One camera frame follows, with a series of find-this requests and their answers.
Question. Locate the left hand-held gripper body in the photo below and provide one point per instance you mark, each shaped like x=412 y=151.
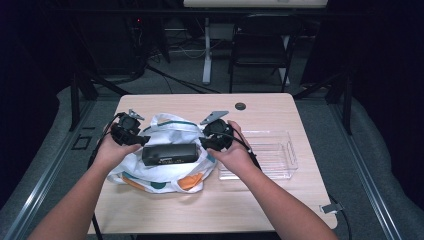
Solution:
x=126 y=128

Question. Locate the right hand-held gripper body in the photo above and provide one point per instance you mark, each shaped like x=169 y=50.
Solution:
x=220 y=131

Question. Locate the black rectangular box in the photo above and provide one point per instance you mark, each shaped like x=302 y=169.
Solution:
x=170 y=154

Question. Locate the white tote bag colour patches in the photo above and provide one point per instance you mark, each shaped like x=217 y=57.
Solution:
x=166 y=176

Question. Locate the clear plastic tray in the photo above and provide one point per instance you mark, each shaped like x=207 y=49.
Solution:
x=276 y=156

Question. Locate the person's right hand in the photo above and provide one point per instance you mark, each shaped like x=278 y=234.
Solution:
x=235 y=156

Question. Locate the person's left hand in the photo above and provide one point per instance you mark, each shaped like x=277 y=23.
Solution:
x=111 y=151

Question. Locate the round table grommet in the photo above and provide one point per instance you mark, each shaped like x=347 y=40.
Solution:
x=240 y=106

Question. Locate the black metal stand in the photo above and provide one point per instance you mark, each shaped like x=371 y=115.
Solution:
x=347 y=103
x=75 y=100

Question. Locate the white desk leg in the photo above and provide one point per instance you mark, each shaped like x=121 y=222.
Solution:
x=207 y=60

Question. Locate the dark computer tower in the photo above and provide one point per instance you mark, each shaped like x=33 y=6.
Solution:
x=116 y=43

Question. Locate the black chair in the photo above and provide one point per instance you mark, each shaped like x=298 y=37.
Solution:
x=263 y=46

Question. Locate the aluminium floor rail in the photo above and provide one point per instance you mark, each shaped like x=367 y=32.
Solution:
x=43 y=186
x=370 y=186

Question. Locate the grey table bracket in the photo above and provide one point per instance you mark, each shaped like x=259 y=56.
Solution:
x=330 y=208

